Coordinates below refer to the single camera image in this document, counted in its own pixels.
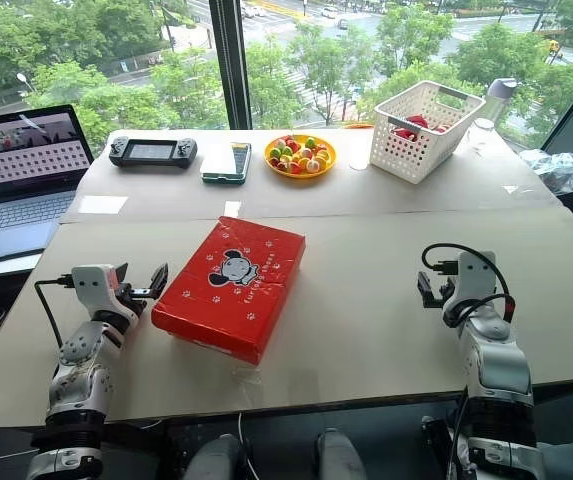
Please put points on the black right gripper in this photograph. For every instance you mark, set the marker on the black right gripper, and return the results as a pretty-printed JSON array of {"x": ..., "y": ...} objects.
[{"x": 441, "y": 302}]

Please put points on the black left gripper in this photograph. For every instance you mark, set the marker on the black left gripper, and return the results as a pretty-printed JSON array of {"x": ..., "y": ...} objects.
[{"x": 133, "y": 300}]

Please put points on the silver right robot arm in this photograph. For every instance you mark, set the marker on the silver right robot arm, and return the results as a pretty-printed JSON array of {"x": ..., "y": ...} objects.
[{"x": 496, "y": 370}]

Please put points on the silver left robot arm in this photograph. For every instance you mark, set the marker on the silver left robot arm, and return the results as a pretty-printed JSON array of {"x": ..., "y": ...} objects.
[{"x": 81, "y": 370}]

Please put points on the red shoe box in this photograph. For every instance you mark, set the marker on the red shoe box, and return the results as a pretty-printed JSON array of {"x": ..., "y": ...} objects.
[{"x": 231, "y": 290}]

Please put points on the beige paper table cover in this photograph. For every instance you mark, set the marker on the beige paper table cover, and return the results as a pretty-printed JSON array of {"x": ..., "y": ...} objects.
[
  {"x": 316, "y": 195},
  {"x": 356, "y": 320}
]

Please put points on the white tape patch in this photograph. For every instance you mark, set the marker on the white tape patch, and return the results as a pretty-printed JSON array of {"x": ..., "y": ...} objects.
[{"x": 232, "y": 208}]

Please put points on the black handheld game console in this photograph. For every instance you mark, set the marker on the black handheld game console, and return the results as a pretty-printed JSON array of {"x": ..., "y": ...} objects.
[{"x": 153, "y": 151}]

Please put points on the white perforated plastic basket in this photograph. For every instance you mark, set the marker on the white perforated plastic basket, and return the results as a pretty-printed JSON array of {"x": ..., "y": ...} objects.
[{"x": 416, "y": 150}]

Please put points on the white and green flat box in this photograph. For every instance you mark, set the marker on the white and green flat box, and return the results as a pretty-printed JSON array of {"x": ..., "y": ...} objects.
[{"x": 223, "y": 162}]

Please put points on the grey open laptop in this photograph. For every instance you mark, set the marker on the grey open laptop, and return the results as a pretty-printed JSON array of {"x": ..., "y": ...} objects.
[{"x": 21, "y": 200}]

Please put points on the red cloth item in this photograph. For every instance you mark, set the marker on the red cloth item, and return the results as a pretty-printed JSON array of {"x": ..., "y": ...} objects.
[{"x": 413, "y": 125}]

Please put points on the crumpled clear plastic bag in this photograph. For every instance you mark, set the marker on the crumpled clear plastic bag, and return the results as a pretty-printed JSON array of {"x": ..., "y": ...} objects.
[{"x": 563, "y": 167}]

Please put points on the yellow plate of colourful candies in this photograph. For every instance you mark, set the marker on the yellow plate of colourful candies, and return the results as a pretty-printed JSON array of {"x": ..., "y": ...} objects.
[{"x": 300, "y": 154}]

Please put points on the grey rounded shape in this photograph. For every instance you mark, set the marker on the grey rounded shape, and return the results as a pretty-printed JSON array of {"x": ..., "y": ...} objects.
[
  {"x": 338, "y": 457},
  {"x": 216, "y": 457}
]

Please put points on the clear bottle with grey lid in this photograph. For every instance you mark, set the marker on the clear bottle with grey lid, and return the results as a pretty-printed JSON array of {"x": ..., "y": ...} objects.
[{"x": 498, "y": 100}]

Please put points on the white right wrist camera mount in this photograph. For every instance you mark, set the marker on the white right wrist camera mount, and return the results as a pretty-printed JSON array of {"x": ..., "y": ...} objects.
[{"x": 471, "y": 280}]

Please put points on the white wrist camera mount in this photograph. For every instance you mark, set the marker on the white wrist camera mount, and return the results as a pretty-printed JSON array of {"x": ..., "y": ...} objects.
[
  {"x": 471, "y": 280},
  {"x": 91, "y": 290}
]

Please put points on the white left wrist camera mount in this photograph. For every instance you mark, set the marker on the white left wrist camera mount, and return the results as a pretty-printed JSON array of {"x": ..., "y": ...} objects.
[{"x": 91, "y": 290}]

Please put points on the black window frame post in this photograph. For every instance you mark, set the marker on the black window frame post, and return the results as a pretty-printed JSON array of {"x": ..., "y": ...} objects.
[{"x": 231, "y": 65}]

